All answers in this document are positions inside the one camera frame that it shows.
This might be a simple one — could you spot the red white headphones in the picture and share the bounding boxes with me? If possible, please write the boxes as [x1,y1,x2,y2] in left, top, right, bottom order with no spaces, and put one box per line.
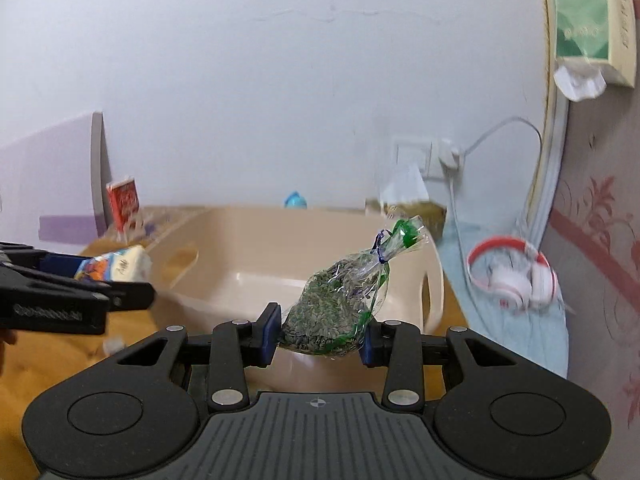
[465,236,559,310]

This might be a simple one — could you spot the white wall charger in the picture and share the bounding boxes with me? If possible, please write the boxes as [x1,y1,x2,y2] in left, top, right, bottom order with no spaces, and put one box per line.
[438,139,464,172]

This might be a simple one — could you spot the person's left hand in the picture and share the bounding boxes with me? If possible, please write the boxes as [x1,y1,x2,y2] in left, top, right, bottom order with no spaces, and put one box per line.
[0,330,17,374]

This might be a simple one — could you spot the gold tissue pack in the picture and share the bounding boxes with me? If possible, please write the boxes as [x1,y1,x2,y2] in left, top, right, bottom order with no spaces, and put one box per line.
[366,164,449,239]

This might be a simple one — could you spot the white purple cabinet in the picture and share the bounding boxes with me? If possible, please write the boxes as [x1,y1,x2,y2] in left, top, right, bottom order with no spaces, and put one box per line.
[0,112,106,254]

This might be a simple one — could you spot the clear bag of green herbs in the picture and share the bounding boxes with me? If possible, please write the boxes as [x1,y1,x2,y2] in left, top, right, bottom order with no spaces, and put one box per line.
[280,216,427,358]

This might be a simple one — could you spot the red playing card box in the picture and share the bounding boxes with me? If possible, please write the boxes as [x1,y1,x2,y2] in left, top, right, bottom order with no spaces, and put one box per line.
[105,177,139,232]

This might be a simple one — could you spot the green tissue box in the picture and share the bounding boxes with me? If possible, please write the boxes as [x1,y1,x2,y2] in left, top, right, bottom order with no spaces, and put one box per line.
[553,0,637,102]

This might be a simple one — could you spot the beige plastic storage basket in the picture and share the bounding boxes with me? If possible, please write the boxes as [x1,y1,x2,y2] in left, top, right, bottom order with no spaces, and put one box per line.
[144,206,446,361]

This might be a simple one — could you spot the blue round toy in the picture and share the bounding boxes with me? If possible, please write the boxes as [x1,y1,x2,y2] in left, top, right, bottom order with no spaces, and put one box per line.
[284,192,308,209]

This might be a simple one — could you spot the blue white patterned box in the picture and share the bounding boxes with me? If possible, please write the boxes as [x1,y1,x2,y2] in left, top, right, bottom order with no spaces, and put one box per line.
[75,245,152,283]

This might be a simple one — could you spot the white charger cable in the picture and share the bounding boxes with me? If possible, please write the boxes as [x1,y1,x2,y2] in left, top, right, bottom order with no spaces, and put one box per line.
[447,116,546,306]

